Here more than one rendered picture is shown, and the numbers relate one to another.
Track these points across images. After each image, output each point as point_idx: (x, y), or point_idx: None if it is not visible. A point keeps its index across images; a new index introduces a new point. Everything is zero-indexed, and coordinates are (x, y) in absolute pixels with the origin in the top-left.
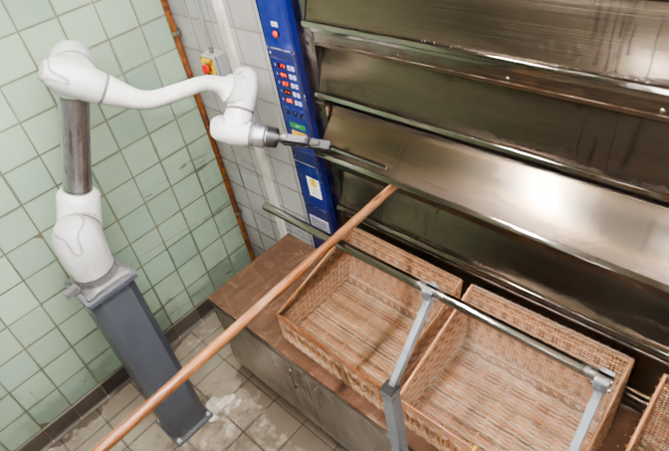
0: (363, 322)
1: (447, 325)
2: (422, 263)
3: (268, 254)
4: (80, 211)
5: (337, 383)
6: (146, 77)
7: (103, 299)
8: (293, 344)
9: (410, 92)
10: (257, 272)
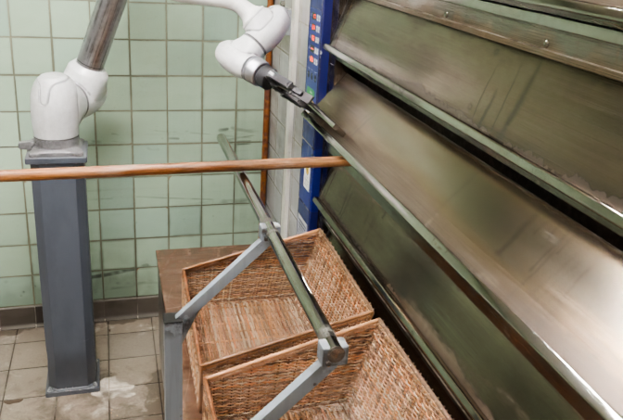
0: (268, 335)
1: (317, 341)
2: (351, 283)
3: (245, 247)
4: (77, 81)
5: (184, 364)
6: (224, 19)
7: (42, 160)
8: None
9: (386, 42)
10: (219, 254)
